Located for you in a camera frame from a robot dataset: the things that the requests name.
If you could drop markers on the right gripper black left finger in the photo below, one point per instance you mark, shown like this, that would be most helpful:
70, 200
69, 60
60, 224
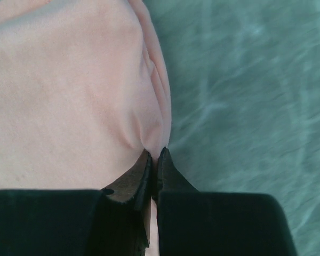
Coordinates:
114, 220

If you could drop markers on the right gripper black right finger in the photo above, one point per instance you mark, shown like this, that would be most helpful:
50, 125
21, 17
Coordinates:
191, 222

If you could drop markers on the salmon pink t shirt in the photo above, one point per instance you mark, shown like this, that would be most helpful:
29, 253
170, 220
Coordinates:
83, 92

